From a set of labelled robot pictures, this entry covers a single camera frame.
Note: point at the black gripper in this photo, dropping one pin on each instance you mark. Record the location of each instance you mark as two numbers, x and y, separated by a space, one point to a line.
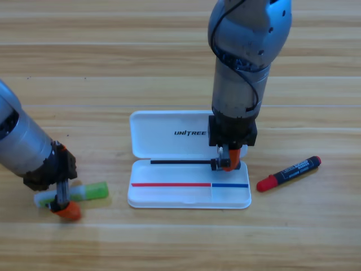
56 169
234 132

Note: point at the red-capped dark blue marker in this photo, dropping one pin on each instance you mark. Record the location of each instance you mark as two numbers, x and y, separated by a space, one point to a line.
290 173

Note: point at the green and white glue stick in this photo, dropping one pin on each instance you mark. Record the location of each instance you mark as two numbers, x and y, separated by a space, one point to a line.
93 190

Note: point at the white Unitree pencil case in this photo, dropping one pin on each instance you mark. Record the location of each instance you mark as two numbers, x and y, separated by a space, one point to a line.
169 194

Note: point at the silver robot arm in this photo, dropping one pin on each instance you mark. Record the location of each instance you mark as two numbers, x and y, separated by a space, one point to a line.
22 141
239 56

